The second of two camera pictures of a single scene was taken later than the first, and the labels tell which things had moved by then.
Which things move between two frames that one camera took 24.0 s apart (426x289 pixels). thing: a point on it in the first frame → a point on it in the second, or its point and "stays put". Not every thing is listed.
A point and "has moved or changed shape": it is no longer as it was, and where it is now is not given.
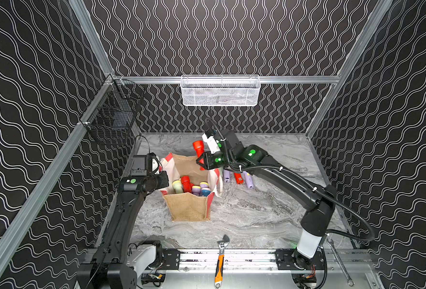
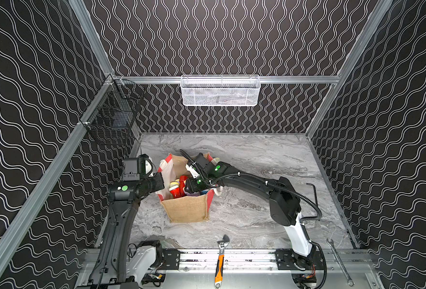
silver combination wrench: x=351 y=282 stays put
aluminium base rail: x=253 y=261 stays put
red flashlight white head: x=239 y=179 has moved or changed shape
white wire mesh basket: x=220 y=90 stays put
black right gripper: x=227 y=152 → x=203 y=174
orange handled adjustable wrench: x=218 y=276 stays put
